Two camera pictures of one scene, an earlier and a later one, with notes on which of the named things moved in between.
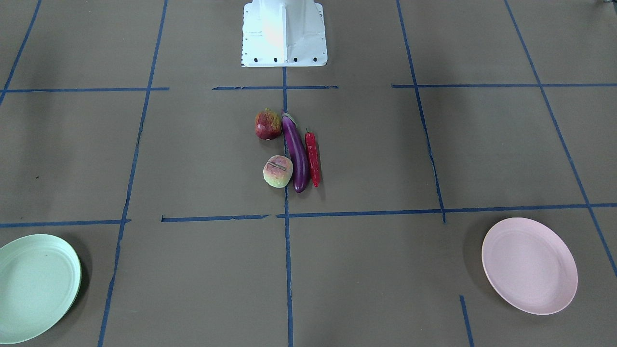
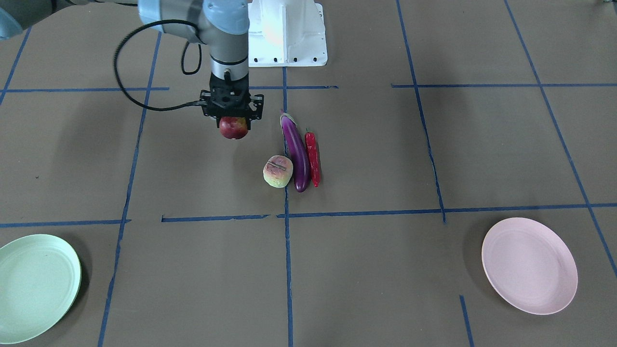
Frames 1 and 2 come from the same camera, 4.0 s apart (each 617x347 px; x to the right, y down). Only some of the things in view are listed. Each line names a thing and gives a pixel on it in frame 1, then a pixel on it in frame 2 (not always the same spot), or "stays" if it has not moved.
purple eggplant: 298,153 stays
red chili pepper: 314,157 stays
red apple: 267,125 → 233,127
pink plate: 529,266 stays
